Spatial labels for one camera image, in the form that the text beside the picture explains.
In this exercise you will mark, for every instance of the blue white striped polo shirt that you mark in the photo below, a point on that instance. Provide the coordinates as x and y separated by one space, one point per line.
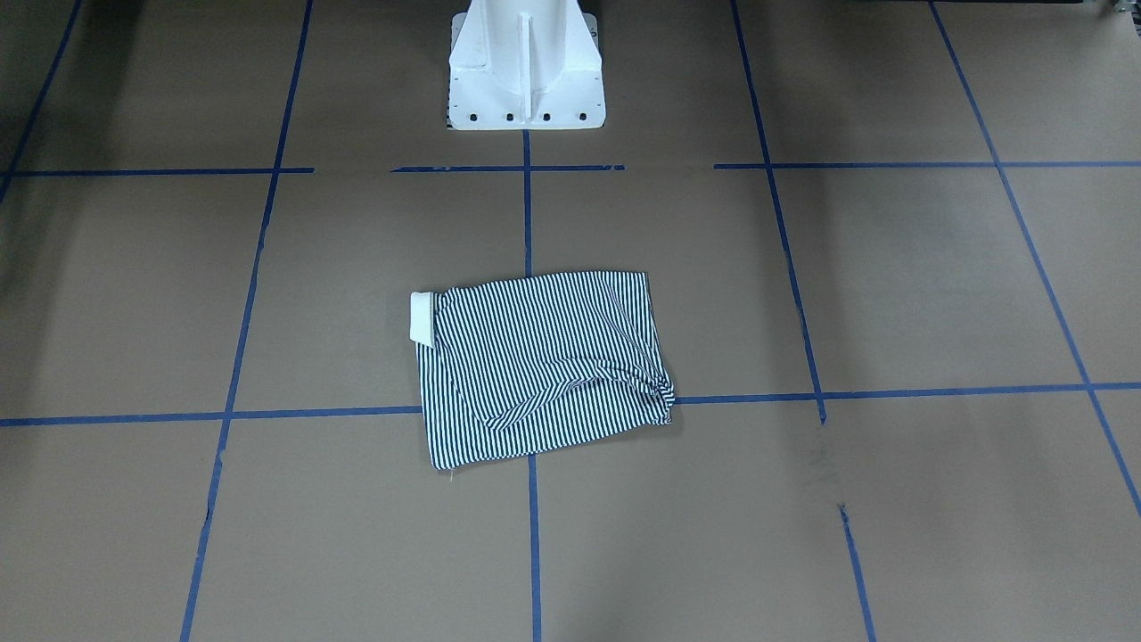
518 367

